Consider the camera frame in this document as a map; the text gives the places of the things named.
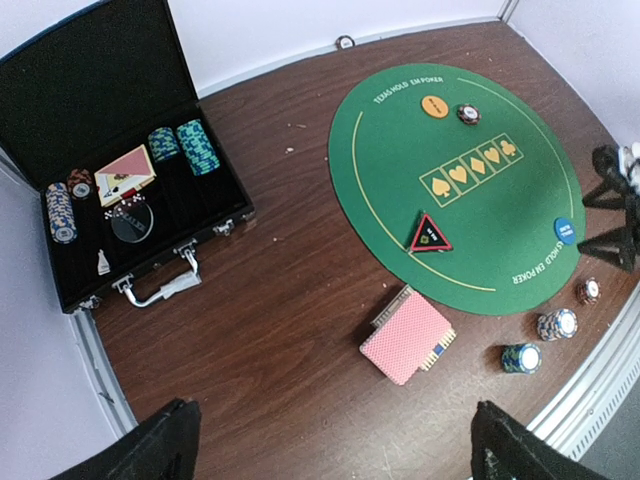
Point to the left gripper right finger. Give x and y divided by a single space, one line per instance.
502 448

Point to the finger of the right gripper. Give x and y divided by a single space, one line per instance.
620 246
612 192

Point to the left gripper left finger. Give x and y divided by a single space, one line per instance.
164 446

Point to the brown orange chip stack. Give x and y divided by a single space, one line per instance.
589 291

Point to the blue tan chip stack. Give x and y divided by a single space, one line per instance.
559 324

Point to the triangular black red dealer button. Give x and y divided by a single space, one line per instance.
428 237

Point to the orange big blind button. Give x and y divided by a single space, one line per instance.
435 106

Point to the blue small blind button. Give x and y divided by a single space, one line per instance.
565 231

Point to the blue green chip stack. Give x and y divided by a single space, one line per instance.
521 358

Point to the red-backed card deck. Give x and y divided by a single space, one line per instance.
409 335

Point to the round green poker mat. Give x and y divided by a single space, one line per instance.
494 189

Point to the clear round dealer puck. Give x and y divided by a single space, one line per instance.
131 220

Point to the blue tan chip row case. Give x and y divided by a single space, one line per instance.
60 213

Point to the brown chip row in case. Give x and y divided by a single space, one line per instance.
80 183

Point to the playing cards in case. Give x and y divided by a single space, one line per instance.
131 171

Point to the teal chip row in case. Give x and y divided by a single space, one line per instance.
197 148

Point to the green blue chip row case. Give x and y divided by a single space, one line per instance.
163 144

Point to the black poker chip case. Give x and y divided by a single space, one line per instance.
89 90

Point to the aluminium front rail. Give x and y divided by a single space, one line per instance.
575 417

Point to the silver case handle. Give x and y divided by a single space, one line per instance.
187 280

